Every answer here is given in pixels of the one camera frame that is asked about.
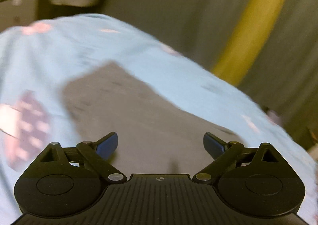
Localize light blue mushroom bedsheet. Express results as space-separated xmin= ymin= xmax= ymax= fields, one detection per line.
xmin=1 ymin=14 xmax=317 ymax=224

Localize grey curtain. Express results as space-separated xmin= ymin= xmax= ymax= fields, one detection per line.
xmin=102 ymin=0 xmax=317 ymax=149

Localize yellow curtain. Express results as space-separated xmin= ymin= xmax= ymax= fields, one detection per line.
xmin=211 ymin=0 xmax=285 ymax=87

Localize grey sweatpants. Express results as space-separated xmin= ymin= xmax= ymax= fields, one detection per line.
xmin=63 ymin=63 xmax=240 ymax=176

